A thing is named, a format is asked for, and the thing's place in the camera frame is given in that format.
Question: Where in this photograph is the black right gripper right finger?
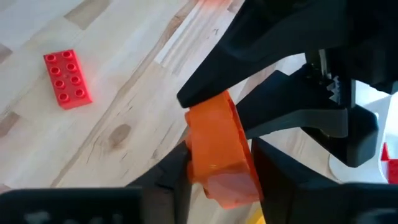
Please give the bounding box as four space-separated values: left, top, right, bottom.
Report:
251 138 398 224

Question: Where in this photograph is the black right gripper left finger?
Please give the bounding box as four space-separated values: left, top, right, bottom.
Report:
0 141 192 224

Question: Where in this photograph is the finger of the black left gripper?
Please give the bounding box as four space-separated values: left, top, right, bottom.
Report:
236 66 349 139
176 0 325 109

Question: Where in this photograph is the orange toy block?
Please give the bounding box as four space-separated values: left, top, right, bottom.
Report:
183 89 265 210

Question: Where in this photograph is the red toy block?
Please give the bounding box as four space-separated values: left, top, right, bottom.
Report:
380 142 398 185
42 48 94 111

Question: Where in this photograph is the yellow toy block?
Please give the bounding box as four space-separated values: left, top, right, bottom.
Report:
246 207 267 224

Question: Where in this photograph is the white plastic bin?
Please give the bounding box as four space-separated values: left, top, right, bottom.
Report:
328 79 398 185

